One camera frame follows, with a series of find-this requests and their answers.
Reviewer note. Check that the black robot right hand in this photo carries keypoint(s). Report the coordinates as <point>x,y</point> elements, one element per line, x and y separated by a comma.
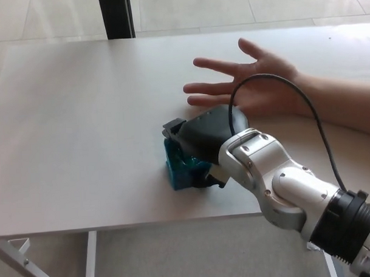
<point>209,134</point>

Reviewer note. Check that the person's bare hand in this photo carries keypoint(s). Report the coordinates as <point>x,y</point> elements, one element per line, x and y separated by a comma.
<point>268,93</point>

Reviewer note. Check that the blue textured cube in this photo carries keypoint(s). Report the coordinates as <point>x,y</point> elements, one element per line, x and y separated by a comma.
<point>177,175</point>

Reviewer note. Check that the person's bare forearm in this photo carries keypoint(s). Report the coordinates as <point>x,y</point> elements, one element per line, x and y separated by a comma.
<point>348,102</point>

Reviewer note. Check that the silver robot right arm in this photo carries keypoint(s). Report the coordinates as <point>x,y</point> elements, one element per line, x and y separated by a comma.
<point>280,183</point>

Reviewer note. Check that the black vertical pillar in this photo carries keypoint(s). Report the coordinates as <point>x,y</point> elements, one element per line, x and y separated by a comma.
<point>117,16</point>

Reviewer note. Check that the white table leg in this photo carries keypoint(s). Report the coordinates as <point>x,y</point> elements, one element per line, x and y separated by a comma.
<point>331,268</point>
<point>90,260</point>

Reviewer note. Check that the grey diagonal table brace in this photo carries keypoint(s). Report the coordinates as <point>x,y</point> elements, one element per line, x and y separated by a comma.
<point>13,263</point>

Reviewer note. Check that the white table bracket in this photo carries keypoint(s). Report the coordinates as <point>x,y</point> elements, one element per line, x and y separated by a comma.
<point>24,245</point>

